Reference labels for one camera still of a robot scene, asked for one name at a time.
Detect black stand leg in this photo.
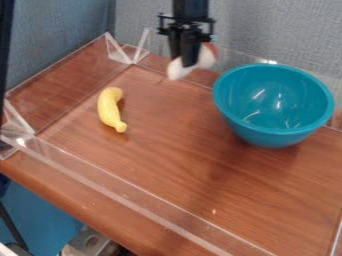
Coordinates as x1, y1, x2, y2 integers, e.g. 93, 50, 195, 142
0, 201, 28, 250

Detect clear acrylic barrier frame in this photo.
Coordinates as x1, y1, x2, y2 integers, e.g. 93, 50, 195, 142
1, 31, 342, 256

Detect yellow toy banana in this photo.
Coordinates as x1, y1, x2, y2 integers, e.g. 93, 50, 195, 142
97, 87, 126, 133

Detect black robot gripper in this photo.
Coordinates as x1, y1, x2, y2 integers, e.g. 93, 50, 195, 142
157, 0, 215, 67

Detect blue plastic bowl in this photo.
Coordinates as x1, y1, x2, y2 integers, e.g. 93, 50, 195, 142
212, 63, 335, 148

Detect grey metal bracket under table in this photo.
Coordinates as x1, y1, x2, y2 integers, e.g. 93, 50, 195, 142
58, 227, 118, 256

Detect white mushroom with red cap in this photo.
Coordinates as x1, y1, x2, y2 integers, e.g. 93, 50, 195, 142
167, 42, 219, 80

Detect dark blurred foreground arm link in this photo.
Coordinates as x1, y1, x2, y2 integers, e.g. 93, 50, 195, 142
0, 0, 14, 125

